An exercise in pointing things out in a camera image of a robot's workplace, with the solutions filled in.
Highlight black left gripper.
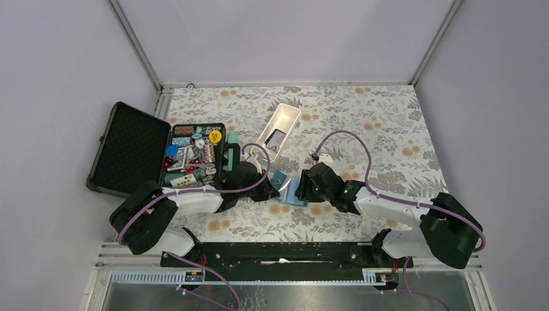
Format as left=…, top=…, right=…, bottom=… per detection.
left=238, top=169, right=280, bottom=202

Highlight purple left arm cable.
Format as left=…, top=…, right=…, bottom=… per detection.
left=117, top=142, right=272, bottom=248

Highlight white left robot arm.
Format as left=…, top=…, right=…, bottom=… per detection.
left=109, top=161, right=280, bottom=266

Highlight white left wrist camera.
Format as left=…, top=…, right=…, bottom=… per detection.
left=243, top=152, right=263, bottom=172

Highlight black open carrying case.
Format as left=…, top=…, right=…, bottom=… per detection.
left=85, top=101, right=228, bottom=207

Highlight white rectangular plastic tray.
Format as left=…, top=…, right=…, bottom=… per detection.
left=256, top=104, right=301, bottom=163

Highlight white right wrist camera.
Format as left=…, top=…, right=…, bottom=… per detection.
left=311, top=153, right=334, bottom=167

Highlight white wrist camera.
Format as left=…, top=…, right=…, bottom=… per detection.
left=243, top=152, right=263, bottom=172
left=311, top=153, right=334, bottom=167

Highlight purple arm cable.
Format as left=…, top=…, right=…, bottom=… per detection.
left=312, top=130, right=487, bottom=254
left=117, top=142, right=272, bottom=248

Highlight mint green case handle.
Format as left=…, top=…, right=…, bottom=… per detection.
left=226, top=132, right=240, bottom=172

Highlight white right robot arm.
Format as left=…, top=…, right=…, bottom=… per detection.
left=295, top=163, right=483, bottom=269

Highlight yellow round poker chip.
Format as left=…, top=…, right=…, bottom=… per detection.
left=208, top=130, right=223, bottom=144

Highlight blue round poker chip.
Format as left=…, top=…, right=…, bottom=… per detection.
left=165, top=144, right=179, bottom=158

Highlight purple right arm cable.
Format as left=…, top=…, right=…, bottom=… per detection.
left=312, top=130, right=487, bottom=254

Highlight floral patterned table mat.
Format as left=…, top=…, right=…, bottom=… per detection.
left=166, top=86, right=447, bottom=242

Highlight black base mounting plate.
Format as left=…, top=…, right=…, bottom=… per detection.
left=184, top=242, right=414, bottom=282

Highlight blue leather card holder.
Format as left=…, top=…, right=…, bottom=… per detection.
left=271, top=170, right=308, bottom=207

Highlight playing card deck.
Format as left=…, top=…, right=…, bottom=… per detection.
left=170, top=174, right=197, bottom=187

